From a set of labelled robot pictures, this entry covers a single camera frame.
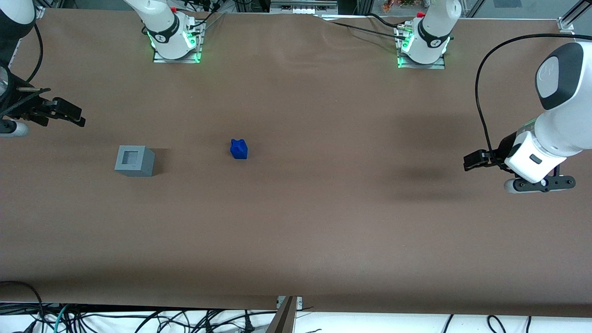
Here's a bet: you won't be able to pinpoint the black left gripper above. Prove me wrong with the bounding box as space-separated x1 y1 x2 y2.
464 131 529 173

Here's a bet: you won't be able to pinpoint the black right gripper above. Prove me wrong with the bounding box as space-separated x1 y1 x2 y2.
9 97 87 128

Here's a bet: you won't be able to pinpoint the blue plastic part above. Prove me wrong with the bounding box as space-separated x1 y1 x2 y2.
230 138 249 160

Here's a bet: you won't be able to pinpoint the gray square base block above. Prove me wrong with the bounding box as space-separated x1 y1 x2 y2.
114 145 156 178

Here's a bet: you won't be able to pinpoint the orange small object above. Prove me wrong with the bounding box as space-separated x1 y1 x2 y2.
381 0 417 12

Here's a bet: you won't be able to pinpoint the brown table cover sheet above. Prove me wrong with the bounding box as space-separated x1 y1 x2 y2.
0 8 592 318

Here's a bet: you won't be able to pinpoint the white power strip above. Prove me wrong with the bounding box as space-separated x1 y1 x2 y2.
270 0 339 14

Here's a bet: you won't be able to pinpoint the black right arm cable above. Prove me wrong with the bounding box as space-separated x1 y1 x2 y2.
25 21 45 88

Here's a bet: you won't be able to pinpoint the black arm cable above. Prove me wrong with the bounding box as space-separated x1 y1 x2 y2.
25 21 45 88
475 33 592 171

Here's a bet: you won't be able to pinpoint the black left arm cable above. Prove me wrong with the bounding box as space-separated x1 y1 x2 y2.
475 33 592 171

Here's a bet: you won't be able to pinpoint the black left wrist camera bracket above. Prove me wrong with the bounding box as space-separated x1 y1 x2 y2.
504 175 577 194

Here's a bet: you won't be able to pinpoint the short black table cable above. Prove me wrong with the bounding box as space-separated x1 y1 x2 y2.
367 12 401 28

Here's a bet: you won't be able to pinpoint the black base cable bundle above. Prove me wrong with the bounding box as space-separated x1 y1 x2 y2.
182 0 228 34

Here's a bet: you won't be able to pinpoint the long black table cable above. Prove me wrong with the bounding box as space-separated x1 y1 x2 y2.
319 16 408 40

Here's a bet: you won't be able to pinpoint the aluminium frame profile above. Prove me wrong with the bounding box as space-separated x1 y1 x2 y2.
567 0 592 22

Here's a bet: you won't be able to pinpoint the black looped floor cable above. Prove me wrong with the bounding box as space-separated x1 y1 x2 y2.
0 280 46 333

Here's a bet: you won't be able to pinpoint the teal floor cable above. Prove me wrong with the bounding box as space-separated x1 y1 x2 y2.
54 304 71 333

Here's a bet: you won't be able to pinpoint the aluminium frame post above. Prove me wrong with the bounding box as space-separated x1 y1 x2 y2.
266 296 297 333

